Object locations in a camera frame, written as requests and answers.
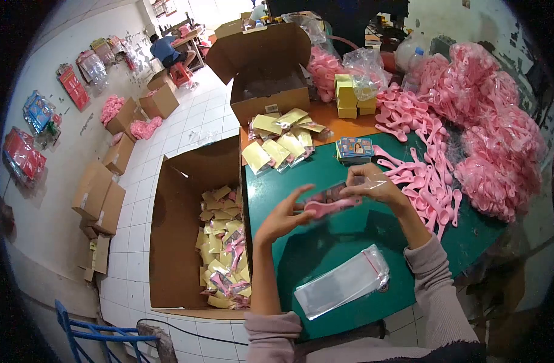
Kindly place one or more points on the hanging red packets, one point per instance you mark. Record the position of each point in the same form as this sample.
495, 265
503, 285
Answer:
73, 87
23, 156

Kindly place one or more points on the black machine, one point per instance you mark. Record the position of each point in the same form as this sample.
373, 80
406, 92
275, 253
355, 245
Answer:
340, 18

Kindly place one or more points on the green table cover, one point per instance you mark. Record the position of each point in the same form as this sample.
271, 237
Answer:
349, 236

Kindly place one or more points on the clear bag of pink spoons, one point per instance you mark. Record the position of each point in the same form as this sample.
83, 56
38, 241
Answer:
324, 72

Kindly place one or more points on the person's left fingers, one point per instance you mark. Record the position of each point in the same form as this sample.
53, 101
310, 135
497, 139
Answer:
295, 196

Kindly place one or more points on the heap of pink goods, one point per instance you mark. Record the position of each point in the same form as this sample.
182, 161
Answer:
111, 109
145, 128

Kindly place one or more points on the clear packet with pink spoon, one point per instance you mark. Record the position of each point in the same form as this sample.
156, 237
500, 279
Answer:
331, 204

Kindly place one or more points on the hanging clear packets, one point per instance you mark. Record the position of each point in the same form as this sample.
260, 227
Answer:
93, 68

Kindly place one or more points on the stack of blue printed cards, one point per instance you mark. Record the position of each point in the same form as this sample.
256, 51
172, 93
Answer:
355, 149

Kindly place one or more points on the pile of loose pink spoons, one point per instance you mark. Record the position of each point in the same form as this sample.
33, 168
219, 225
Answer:
422, 149

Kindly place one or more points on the folded flat cartons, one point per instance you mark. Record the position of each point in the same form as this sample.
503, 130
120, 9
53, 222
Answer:
97, 256

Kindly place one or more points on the clear plastic bottle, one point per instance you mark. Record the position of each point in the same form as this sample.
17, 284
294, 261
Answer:
413, 66

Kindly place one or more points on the heap of bagged pink spoons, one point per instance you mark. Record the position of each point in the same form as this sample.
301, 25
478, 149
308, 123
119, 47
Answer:
494, 136

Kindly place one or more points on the hanging blue packets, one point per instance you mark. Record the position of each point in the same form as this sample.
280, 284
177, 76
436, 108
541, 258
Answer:
38, 112

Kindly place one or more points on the wooden work table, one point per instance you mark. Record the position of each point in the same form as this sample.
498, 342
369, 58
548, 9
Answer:
188, 43

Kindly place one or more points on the large open cardboard carton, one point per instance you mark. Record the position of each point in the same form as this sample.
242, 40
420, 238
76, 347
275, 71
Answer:
177, 236

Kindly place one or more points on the open cardboard box with flaps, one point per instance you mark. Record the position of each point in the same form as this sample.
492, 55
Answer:
263, 68

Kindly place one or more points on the person's right hand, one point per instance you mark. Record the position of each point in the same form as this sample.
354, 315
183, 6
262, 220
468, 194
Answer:
379, 186

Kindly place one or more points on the person's left hand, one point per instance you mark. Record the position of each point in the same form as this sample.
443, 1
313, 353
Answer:
277, 222

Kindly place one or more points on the person's body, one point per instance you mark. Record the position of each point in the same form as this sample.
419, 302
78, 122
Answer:
395, 355

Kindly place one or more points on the stack of clear plastic bags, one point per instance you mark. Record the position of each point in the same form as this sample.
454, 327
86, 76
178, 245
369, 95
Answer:
342, 281

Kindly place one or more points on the pile of packed yellow packets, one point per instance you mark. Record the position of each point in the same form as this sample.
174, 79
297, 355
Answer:
281, 140

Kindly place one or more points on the blue metal chair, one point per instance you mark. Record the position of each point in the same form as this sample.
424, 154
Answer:
77, 333

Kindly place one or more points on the large closed cardboard box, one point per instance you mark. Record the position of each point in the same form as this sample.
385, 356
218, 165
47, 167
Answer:
97, 197

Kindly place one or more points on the red plastic stool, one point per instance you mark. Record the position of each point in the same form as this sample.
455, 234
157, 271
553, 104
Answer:
180, 75

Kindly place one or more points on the person's right fingers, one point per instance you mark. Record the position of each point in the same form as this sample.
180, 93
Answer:
361, 171

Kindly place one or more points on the crumpled clear plastic bag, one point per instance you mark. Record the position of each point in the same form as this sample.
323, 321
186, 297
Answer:
367, 72

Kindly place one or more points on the heap of yellow spoon packets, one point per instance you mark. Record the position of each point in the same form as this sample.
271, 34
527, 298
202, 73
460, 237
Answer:
224, 254

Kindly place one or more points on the stack of small yellow boxes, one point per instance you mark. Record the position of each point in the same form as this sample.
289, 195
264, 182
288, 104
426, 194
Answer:
348, 97

